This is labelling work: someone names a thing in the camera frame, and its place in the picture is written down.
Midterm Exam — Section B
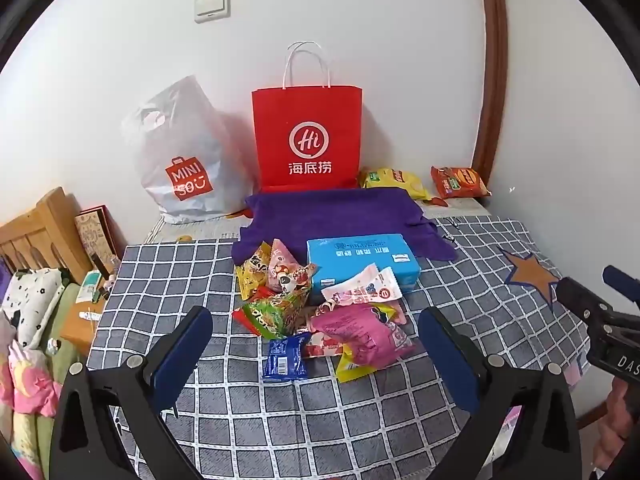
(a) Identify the small blue snack packet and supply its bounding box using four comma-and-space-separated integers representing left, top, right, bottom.
262, 332, 313, 382

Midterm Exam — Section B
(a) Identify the green cloth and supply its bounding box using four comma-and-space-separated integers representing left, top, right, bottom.
37, 282, 85, 361

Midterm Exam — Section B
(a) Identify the grey checkered blanket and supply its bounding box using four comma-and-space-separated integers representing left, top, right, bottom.
87, 215, 593, 480

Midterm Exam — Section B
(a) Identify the white wall switch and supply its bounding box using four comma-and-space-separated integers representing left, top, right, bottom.
194, 0, 232, 24

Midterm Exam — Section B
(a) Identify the pink printed blanket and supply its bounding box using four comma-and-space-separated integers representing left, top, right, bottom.
0, 340, 63, 480

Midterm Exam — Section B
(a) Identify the red paper bag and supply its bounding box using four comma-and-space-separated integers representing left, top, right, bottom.
251, 41, 364, 193

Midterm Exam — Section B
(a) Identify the patterned gift box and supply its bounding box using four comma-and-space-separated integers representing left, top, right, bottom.
75, 205, 129, 267

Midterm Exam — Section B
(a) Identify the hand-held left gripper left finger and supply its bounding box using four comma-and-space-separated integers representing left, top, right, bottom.
50, 305, 215, 480

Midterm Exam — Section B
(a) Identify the white black dotted pillow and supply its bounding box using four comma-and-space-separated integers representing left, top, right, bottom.
0, 267, 71, 351

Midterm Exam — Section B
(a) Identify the white red fruit gummy packet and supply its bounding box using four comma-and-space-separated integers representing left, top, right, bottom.
300, 330, 347, 359

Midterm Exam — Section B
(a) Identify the pale pink peach packet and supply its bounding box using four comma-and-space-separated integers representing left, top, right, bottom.
345, 270, 404, 312

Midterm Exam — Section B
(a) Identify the white plastic shopping bag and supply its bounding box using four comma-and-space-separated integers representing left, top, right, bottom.
121, 75, 257, 225

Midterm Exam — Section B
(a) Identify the yellow snack packet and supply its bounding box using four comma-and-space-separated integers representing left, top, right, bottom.
235, 242, 273, 302

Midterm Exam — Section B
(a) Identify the pink mushroom print packet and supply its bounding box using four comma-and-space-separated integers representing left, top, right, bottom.
267, 238, 321, 294

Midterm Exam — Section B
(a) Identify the cream white snack packet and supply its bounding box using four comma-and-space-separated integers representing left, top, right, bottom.
320, 266, 382, 303

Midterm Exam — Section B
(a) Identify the orange chips bag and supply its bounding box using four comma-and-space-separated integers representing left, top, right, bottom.
431, 165, 492, 200

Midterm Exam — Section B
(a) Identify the green snack packet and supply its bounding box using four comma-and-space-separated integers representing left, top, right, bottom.
232, 290, 312, 338

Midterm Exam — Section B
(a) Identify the wooden nightstand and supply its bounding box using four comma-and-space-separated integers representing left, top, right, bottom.
60, 295, 109, 357

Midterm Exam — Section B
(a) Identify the person's right hand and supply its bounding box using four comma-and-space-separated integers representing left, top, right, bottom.
595, 377, 640, 468

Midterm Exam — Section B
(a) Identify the blue tissue box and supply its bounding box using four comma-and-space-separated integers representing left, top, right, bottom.
306, 233, 420, 295

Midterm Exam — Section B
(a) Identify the purple towel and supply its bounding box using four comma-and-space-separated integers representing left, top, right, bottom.
234, 187, 458, 263

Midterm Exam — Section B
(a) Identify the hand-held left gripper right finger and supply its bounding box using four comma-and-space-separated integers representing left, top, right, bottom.
417, 306, 583, 480

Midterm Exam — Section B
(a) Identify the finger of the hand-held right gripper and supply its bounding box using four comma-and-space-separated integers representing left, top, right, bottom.
602, 266, 640, 306
556, 276, 613, 333

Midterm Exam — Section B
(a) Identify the brown wooden door frame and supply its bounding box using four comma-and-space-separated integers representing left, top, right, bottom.
471, 0, 511, 196

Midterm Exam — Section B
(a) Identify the magenta snack packet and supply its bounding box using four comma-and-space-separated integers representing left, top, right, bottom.
306, 302, 418, 383

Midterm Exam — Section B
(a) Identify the yellow chips bag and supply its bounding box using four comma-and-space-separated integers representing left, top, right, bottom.
359, 167, 432, 201

